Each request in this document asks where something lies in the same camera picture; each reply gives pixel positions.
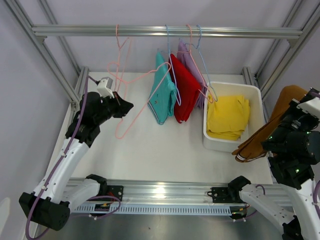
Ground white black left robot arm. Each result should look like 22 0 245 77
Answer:
19 91 134 231

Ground white plastic basket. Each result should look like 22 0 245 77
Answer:
203 81 264 153

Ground aluminium hanging rail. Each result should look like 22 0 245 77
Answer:
31 24 303 40

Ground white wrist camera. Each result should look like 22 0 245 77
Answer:
290 87 320 119
97 77 114 98

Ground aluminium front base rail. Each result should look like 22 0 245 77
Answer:
62 178 293 207

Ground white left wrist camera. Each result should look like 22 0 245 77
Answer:
97 77 114 98

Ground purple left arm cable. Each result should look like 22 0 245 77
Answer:
24 75 102 240

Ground aluminium left frame post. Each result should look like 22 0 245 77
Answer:
4 0 82 105

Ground pink hanger of brown trousers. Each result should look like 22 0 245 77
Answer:
107 61 172 140

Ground aluminium frame post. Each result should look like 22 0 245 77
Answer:
241 0 320 102
4 0 82 105

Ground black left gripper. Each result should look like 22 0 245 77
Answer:
94 91 134 125

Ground red trousers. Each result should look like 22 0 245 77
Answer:
169 54 202 124

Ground teal trousers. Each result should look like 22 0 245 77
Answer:
148 52 177 125

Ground yellow trousers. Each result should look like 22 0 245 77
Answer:
206 95 251 141

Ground grey slotted cable duct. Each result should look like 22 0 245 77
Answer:
72 202 232 216

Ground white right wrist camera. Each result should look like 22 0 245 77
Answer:
290 87 320 119

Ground aluminium right frame post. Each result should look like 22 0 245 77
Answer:
241 0 320 102

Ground brown trousers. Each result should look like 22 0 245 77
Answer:
232 85 308 163

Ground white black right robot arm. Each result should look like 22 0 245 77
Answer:
227 97 320 240

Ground lilac trousers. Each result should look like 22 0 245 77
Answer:
176 39 208 95

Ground pink hanger of yellow trousers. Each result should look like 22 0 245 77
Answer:
114 24 132 99

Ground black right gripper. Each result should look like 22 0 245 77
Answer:
263 96 320 147

